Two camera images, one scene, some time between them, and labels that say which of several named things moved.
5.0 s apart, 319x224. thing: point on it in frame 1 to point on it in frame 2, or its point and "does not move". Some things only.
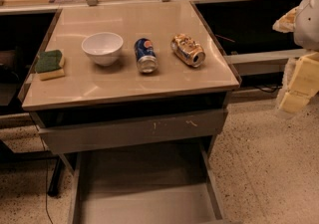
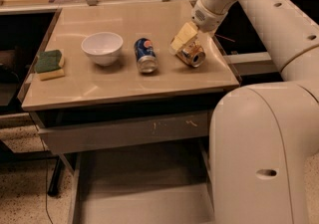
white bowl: x=104 y=47 does not move
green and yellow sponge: x=48 y=64 does not move
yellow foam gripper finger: x=304 y=84 to x=186 y=34
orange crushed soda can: x=187 y=50 does not move
